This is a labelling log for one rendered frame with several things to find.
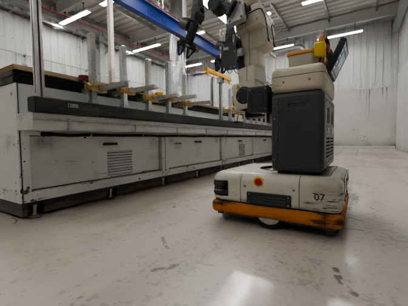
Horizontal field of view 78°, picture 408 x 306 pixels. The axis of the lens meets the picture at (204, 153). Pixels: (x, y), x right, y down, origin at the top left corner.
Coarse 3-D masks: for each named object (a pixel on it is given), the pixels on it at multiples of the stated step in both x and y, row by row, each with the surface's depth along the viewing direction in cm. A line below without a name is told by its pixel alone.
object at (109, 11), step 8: (112, 0) 284; (112, 8) 284; (112, 16) 284; (112, 24) 285; (112, 32) 285; (112, 40) 285; (112, 48) 285; (112, 56) 285; (272, 56) 602; (112, 64) 285; (112, 72) 286; (112, 80) 286
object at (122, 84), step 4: (104, 84) 158; (108, 84) 156; (112, 84) 154; (116, 84) 153; (120, 84) 151; (124, 84) 149; (128, 84) 151; (100, 88) 161; (104, 88) 159; (108, 88) 157; (112, 88) 156; (116, 88) 156; (84, 92) 169; (88, 92) 169
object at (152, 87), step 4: (152, 84) 170; (132, 88) 181; (136, 88) 179; (140, 88) 176; (144, 88) 174; (148, 88) 172; (152, 88) 170; (156, 88) 172; (112, 92) 192; (116, 92) 190; (132, 92) 183; (136, 92) 183; (116, 96) 193
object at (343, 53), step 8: (344, 40) 121; (336, 48) 123; (344, 48) 126; (328, 56) 125; (336, 56) 123; (344, 56) 137; (328, 64) 125; (336, 64) 129; (328, 72) 126; (336, 72) 138
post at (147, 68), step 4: (144, 60) 201; (148, 60) 200; (144, 64) 201; (148, 64) 200; (144, 68) 201; (148, 68) 200; (148, 72) 200; (148, 76) 200; (148, 80) 200; (148, 84) 200; (148, 92) 201; (148, 104) 201
